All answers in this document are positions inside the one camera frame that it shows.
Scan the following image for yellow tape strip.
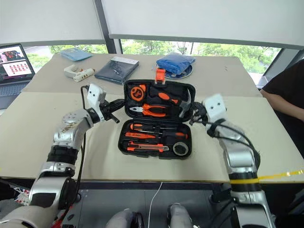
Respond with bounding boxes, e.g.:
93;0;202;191
229;169;304;185

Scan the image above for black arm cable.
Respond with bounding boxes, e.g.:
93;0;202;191
206;118;261;167
75;85;92;203

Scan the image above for claw hammer orange black handle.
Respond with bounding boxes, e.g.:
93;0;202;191
149;86;193;118

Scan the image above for blue cloth on plate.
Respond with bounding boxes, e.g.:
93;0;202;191
156;52;197;75

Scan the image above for orange voltage test pen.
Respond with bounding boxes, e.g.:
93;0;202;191
124;132;156;139

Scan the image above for light blue folded cloth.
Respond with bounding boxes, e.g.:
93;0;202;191
59;47;94;62

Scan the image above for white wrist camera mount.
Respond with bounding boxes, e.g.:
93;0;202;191
86;83;107;123
201;93;228;123

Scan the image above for black metal table frame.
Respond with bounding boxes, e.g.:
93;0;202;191
77;181;233;204

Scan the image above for white red blue sneaker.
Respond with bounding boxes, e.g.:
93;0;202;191
14;187;31;205

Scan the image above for person in black clothes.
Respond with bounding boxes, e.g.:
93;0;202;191
260;59;304;228

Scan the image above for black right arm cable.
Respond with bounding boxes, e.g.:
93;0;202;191
206;118;261;167

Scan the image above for orange black tape measure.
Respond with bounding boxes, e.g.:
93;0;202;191
130;84;147;101

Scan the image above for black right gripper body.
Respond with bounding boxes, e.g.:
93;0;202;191
192;105;209;125

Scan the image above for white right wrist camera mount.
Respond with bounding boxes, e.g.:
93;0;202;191
201;93;228;123

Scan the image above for orange-red plastic block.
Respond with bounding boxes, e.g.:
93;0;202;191
154;68;167;85

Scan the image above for white glue gun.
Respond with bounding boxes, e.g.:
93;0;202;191
64;64;96;83

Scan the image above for orange handled pliers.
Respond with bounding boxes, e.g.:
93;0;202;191
129;104;167;118

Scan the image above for blue patterned plate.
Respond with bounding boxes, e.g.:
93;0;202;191
156;62;193;80

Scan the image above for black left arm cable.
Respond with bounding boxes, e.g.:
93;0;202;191
75;85;92;203

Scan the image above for open laptop computer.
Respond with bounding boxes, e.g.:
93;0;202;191
0;43;36;110

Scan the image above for black plastic tool case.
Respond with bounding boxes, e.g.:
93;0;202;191
118;79;197;161

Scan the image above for black electrical tape roll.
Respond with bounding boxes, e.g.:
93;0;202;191
172;142;190;156

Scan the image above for grey rounded robot knee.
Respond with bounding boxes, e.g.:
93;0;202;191
167;203;193;228
105;208;144;228

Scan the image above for white cable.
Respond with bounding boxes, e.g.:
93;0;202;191
148;181;164;228

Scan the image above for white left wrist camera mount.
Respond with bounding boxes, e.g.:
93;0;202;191
86;83;107;123

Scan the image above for wide white roller blind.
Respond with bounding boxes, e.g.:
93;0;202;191
99;0;304;50

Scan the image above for orange black utility knife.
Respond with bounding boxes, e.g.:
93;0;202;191
126;140;170;153

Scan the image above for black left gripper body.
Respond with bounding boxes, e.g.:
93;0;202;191
99;100;117;120

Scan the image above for dark blue packaged item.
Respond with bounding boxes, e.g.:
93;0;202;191
94;56;140;86

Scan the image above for Phillips screwdriver orange black handle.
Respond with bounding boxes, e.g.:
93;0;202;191
138;129;189;141

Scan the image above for narrow white roller blind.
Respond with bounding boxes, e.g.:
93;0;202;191
0;0;107;46

